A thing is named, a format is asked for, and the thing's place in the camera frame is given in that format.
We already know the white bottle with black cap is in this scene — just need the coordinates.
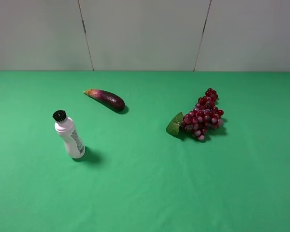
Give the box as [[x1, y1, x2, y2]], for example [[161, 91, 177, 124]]
[[53, 110, 86, 159]]

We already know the purple eggplant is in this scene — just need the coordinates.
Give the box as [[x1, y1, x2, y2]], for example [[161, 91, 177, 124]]
[[83, 89, 125, 112]]

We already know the red grape bunch with leaf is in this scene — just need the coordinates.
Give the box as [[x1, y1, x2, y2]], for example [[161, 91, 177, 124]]
[[166, 88, 224, 142]]

